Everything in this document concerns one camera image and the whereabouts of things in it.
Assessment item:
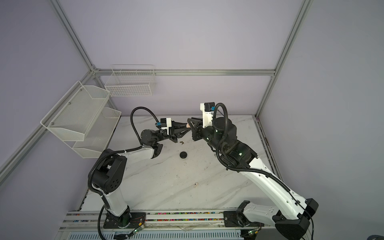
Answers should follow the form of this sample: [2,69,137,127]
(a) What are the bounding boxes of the black earbud charging case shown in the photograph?
[180,152,188,159]

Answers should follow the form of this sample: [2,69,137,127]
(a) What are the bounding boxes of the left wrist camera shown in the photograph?
[155,118,172,135]

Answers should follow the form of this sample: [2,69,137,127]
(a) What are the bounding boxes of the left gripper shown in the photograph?
[155,120,190,144]

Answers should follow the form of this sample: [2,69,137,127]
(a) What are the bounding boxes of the white wire basket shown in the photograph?
[105,65,157,97]

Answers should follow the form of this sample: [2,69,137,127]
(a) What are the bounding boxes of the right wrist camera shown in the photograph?
[200,102,215,129]

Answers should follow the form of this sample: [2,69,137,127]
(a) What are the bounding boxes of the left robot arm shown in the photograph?
[88,107,191,228]

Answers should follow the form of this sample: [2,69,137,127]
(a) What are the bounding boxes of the upper white mesh shelf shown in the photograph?
[41,81,110,142]

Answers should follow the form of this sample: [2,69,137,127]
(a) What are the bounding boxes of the lower white mesh shelf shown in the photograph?
[72,107,121,159]

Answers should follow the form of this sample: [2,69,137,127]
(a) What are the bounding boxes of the white mesh shelf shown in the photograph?
[41,81,110,142]
[72,107,121,159]

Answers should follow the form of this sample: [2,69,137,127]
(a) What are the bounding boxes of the aluminium frame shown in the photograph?
[1,1,313,188]

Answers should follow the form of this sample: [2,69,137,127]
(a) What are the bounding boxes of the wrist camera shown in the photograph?
[200,102,215,129]
[155,118,172,135]

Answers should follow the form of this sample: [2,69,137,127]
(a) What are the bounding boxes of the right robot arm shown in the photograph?
[188,102,319,240]

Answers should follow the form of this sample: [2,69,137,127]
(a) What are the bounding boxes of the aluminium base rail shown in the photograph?
[55,209,284,240]

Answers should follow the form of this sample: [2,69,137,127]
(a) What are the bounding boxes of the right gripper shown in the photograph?
[185,115,224,154]

